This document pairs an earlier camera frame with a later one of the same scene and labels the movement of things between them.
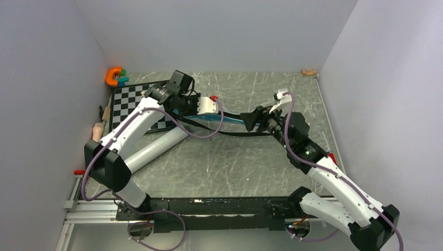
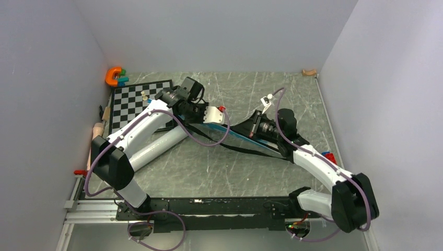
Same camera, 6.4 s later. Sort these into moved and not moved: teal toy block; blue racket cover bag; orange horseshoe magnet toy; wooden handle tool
Moved: blue racket cover bag
Not moved: wooden handle tool; teal toy block; orange horseshoe magnet toy
